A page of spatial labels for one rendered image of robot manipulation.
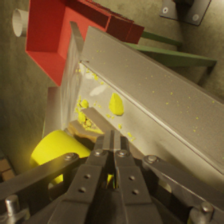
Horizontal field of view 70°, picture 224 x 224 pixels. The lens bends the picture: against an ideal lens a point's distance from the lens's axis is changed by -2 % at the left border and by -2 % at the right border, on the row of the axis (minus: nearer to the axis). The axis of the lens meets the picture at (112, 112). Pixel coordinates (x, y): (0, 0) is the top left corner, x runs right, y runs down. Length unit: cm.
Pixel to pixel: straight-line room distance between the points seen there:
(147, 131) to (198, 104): 8
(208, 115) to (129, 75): 12
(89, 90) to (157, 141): 15
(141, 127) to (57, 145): 12
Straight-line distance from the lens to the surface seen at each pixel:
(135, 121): 25
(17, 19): 260
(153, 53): 43
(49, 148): 24
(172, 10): 133
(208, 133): 21
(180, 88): 21
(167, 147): 23
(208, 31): 124
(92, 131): 27
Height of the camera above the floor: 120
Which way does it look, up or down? 46 degrees down
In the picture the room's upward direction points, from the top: 107 degrees counter-clockwise
